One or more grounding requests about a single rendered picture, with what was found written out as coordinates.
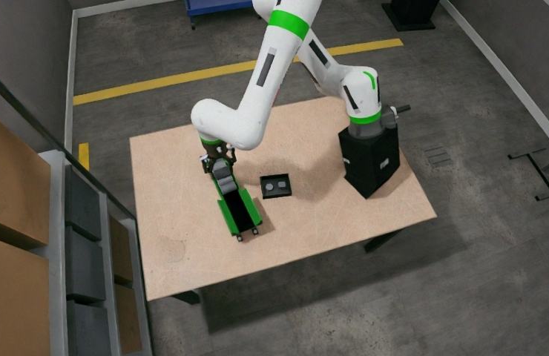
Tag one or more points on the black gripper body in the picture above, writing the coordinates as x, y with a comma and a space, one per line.
212, 155

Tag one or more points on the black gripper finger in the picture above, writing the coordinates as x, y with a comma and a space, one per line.
210, 165
231, 161

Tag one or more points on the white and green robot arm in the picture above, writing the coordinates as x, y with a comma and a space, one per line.
288, 35

